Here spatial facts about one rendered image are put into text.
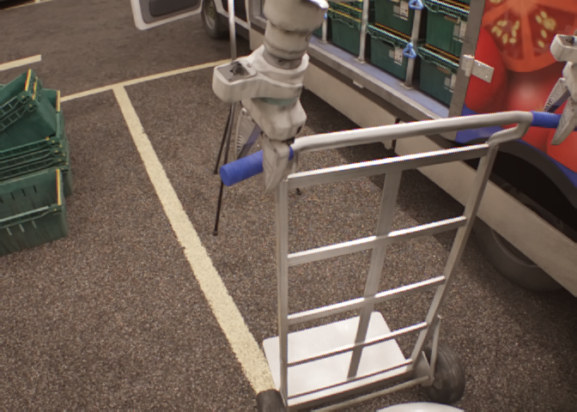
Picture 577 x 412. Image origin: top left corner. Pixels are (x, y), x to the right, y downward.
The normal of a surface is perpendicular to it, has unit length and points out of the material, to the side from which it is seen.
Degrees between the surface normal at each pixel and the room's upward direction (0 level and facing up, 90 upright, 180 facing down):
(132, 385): 0
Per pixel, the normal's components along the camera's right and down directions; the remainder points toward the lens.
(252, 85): 0.47, 0.77
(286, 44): -0.13, 0.79
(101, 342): 0.00, -0.79
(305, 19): 0.27, 0.81
